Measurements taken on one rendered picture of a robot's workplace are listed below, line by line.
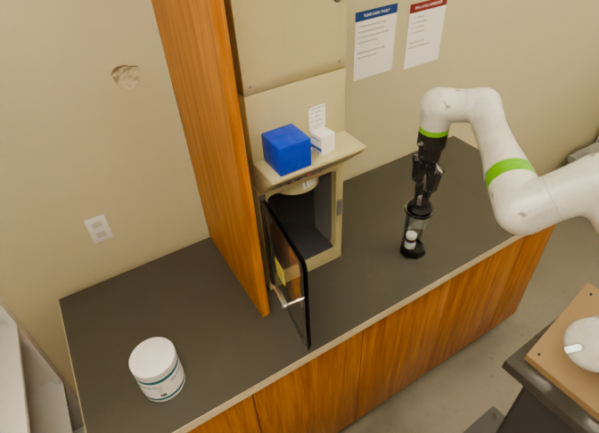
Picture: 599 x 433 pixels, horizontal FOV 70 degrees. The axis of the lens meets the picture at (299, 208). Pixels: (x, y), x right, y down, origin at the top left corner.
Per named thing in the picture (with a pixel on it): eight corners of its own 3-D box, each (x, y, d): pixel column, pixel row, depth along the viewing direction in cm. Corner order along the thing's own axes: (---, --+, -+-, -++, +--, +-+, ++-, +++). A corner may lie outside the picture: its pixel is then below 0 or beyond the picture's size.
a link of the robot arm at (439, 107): (419, 80, 132) (424, 97, 124) (461, 80, 131) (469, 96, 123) (414, 121, 141) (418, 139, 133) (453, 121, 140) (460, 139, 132)
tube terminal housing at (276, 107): (241, 250, 176) (206, 67, 126) (308, 220, 188) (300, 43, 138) (270, 290, 159) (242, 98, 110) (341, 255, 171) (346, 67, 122)
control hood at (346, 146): (256, 191, 129) (252, 163, 123) (344, 156, 141) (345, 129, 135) (274, 211, 121) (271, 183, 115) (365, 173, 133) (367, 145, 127)
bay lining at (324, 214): (246, 234, 172) (233, 160, 149) (301, 210, 182) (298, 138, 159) (275, 273, 156) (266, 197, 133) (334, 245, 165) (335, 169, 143)
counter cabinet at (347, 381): (132, 413, 221) (61, 306, 163) (428, 254, 297) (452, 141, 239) (174, 553, 176) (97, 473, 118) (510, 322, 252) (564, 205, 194)
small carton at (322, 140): (310, 150, 127) (309, 132, 123) (323, 143, 129) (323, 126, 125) (322, 156, 124) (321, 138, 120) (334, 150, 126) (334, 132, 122)
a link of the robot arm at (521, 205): (570, 232, 97) (552, 202, 90) (512, 252, 103) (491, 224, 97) (544, 177, 109) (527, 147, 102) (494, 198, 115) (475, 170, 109)
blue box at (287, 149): (263, 160, 123) (260, 133, 118) (293, 150, 127) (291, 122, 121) (280, 177, 117) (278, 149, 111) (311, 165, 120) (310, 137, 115)
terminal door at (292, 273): (274, 283, 156) (263, 197, 130) (309, 352, 134) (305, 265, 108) (272, 284, 155) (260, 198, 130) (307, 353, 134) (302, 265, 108)
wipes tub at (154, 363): (138, 376, 136) (123, 349, 126) (177, 355, 141) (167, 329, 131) (150, 411, 127) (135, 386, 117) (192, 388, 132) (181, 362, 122)
